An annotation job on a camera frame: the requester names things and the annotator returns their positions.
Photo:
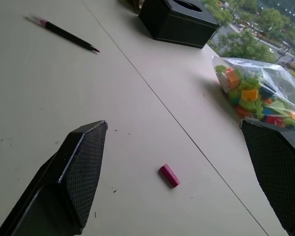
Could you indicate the black tissue box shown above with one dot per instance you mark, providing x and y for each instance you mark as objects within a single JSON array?
[{"x": 178, "y": 20}]

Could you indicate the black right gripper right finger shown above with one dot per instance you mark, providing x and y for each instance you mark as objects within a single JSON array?
[{"x": 280, "y": 167}]

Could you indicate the black and pink pen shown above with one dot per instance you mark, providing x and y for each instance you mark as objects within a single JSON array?
[{"x": 64, "y": 33}]

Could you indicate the clear bag of coloured blocks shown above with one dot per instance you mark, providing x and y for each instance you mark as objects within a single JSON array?
[{"x": 260, "y": 93}]

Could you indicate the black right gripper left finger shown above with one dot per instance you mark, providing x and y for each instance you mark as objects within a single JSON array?
[{"x": 71, "y": 172}]

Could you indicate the pink pen cap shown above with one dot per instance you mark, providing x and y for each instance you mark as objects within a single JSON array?
[{"x": 169, "y": 176}]

